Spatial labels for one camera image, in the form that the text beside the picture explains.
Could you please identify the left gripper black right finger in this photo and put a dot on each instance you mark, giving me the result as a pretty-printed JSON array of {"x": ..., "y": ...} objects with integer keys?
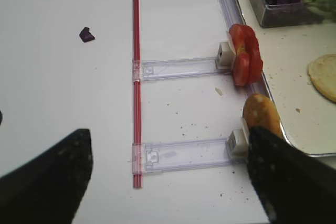
[{"x": 291, "y": 186}]

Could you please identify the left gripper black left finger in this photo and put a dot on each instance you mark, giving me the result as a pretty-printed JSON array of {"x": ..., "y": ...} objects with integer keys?
[{"x": 50, "y": 187}]

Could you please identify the tomato slices stack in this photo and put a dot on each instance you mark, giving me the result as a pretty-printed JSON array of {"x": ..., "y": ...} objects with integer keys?
[{"x": 248, "y": 65}]

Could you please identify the white pusher behind tomato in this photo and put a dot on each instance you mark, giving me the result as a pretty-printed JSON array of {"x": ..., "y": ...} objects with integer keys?
[{"x": 226, "y": 54}]

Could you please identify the white pusher behind bun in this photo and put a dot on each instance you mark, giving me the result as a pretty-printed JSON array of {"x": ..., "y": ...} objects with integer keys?
[{"x": 238, "y": 141}]

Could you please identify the bun half at left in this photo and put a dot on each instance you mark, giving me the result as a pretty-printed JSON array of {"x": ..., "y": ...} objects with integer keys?
[{"x": 259, "y": 110}]

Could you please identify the left lower clear pusher track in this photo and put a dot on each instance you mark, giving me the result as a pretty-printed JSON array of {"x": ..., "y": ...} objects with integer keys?
[{"x": 151, "y": 158}]

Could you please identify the clear pusher track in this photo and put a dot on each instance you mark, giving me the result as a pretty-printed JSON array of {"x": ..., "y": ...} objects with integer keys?
[
  {"x": 150, "y": 70},
  {"x": 151, "y": 158}
]

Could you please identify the white metal tray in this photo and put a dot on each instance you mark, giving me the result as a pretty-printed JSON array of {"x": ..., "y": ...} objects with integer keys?
[{"x": 308, "y": 118}]

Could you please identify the bottom bun on tray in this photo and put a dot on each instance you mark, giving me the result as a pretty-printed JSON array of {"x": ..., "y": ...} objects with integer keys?
[{"x": 321, "y": 72}]

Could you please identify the purple cabbage scrap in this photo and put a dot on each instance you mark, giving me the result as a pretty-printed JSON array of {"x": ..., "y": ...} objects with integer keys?
[{"x": 86, "y": 36}]

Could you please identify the left upper clear pusher track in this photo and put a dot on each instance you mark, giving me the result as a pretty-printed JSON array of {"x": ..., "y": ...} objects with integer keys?
[{"x": 150, "y": 70}]

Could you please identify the left red rail strip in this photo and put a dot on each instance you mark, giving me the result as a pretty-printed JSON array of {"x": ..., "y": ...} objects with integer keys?
[{"x": 137, "y": 122}]

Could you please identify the left clear divider wall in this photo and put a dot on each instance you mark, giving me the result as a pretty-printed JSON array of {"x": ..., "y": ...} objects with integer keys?
[{"x": 232, "y": 15}]

